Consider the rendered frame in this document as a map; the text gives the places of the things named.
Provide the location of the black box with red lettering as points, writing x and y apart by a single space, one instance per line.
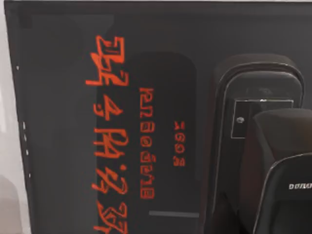
61 122

